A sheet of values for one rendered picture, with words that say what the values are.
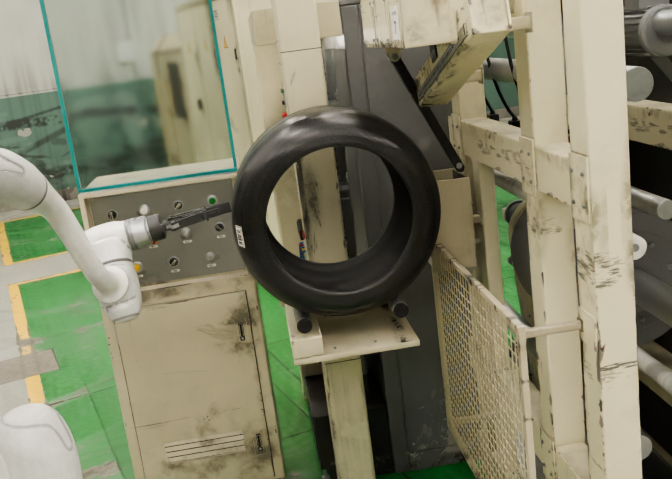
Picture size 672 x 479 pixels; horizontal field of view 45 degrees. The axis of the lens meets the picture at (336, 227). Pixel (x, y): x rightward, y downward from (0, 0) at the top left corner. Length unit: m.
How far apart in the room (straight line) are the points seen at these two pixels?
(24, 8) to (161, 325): 8.47
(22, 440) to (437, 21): 1.30
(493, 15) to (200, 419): 1.87
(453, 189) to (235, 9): 3.24
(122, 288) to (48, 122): 8.87
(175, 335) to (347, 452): 0.74
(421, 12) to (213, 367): 1.60
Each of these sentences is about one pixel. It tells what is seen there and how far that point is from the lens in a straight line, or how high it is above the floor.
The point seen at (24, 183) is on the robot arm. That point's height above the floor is 1.46.
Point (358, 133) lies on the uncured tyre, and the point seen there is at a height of 1.42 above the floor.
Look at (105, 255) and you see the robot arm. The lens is 2.34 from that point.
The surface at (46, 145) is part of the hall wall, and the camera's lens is 11.09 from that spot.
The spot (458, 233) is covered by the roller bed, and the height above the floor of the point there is 1.02.
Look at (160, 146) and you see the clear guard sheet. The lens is 2.87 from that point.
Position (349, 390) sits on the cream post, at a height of 0.51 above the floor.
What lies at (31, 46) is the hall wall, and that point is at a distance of 11.13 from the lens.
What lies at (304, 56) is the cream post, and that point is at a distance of 2.57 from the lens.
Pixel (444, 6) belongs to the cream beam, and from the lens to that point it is 2.00.
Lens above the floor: 1.70
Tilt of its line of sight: 13 degrees down
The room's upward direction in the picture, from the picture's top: 7 degrees counter-clockwise
